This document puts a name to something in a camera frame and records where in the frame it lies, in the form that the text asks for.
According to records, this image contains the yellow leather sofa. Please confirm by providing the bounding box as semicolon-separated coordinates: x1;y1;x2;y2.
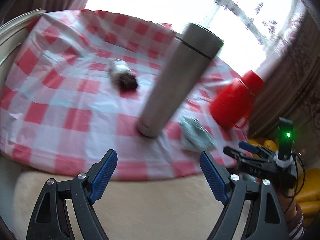
247;137;320;227

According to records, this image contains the red thermos bottle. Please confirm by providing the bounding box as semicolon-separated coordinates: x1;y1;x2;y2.
209;70;265;129

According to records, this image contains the red white checkered tablecloth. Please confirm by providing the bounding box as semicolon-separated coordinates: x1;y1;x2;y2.
1;9;247;181

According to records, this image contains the person's right hand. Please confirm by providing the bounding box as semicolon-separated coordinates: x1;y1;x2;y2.
277;189;303;232

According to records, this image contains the black cable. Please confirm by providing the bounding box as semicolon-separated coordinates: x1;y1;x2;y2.
283;151;307;199

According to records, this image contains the white lace curtain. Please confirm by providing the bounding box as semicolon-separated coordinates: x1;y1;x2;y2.
179;0;298;46

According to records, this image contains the black tracker with green light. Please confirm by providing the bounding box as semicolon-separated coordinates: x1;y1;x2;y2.
278;118;293;161

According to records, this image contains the brown patterned curtain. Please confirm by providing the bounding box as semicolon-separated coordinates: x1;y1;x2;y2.
247;4;320;140

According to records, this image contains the white tissue pack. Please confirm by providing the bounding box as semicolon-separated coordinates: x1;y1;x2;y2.
108;59;131;82

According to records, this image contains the stainless steel thermos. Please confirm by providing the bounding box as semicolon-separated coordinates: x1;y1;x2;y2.
137;23;223;138

